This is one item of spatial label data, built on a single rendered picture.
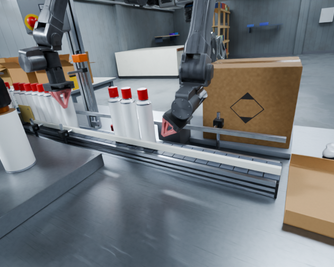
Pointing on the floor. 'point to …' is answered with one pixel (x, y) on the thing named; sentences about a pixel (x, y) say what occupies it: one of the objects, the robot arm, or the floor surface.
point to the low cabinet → (150, 63)
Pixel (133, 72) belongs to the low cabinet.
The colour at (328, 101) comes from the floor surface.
